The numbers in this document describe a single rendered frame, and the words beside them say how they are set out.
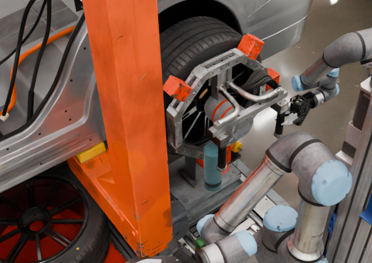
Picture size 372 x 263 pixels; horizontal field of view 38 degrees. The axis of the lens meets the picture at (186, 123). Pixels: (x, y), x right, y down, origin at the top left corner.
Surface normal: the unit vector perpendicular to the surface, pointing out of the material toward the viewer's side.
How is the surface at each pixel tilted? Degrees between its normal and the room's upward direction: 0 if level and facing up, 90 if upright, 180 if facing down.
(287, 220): 7
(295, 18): 90
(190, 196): 0
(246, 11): 90
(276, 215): 7
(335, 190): 82
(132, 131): 90
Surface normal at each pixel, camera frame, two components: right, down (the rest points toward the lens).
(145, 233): 0.59, 0.55
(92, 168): -0.02, -0.72
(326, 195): 0.43, 0.52
